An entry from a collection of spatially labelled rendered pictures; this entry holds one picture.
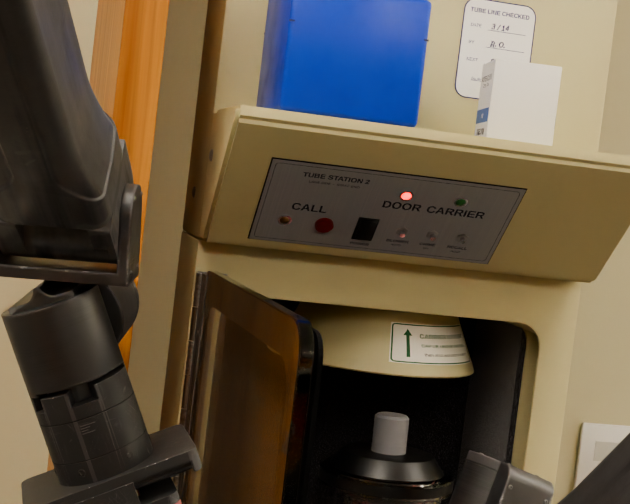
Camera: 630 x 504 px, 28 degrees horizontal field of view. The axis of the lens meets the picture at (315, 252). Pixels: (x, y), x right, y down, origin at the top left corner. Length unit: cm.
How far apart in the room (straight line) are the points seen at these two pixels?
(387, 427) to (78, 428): 35
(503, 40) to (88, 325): 46
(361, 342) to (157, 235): 43
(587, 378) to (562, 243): 58
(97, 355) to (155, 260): 69
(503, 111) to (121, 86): 28
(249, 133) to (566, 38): 31
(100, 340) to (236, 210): 23
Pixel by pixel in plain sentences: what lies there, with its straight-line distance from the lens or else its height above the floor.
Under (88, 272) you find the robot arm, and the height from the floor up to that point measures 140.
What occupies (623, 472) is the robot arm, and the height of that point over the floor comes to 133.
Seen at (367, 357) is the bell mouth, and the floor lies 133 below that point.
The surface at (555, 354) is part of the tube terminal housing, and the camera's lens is 106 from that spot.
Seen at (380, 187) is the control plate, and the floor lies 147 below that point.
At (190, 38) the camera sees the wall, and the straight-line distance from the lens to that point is 140.
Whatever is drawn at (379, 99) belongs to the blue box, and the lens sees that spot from 88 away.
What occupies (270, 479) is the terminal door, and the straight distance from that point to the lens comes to 70.
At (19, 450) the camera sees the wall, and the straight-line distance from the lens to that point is 143.
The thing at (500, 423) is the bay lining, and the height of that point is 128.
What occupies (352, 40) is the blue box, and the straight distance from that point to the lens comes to 88.
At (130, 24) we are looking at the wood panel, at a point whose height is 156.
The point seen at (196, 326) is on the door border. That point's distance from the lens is 96.
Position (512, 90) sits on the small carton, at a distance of 94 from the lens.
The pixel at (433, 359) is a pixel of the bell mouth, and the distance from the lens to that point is 104.
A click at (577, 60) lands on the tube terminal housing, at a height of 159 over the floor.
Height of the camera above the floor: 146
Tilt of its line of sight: 3 degrees down
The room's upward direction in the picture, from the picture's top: 7 degrees clockwise
